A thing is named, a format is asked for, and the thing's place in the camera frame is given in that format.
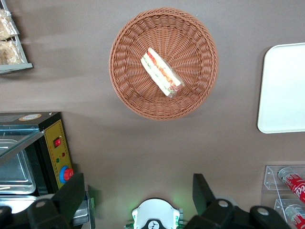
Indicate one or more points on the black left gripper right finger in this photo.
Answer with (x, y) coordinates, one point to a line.
(205, 198)

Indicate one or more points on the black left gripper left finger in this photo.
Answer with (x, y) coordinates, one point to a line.
(64, 198)

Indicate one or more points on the triangle sandwich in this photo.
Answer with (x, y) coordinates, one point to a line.
(162, 72)

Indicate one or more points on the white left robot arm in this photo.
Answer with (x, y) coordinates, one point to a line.
(156, 214)

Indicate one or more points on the cream plastic serving tray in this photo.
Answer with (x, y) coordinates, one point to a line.
(283, 90)

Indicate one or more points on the round brown wicker basket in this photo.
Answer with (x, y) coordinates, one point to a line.
(133, 59)

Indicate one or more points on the black food warmer yellow panel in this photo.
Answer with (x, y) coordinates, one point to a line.
(56, 143)

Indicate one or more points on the wooden skewer stick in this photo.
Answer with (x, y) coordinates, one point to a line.
(4, 188)

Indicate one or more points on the steel warmer pan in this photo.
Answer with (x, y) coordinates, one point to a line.
(12, 167)

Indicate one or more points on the clear acrylic bottle rack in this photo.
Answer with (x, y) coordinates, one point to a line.
(269, 179)

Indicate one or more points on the red cola bottle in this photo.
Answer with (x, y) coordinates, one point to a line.
(296, 215)
(294, 184)

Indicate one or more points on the grey metal snack rack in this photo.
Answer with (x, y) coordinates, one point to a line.
(22, 57)

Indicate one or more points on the clear bag of snacks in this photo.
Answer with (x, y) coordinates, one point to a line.
(6, 25)
(9, 52)

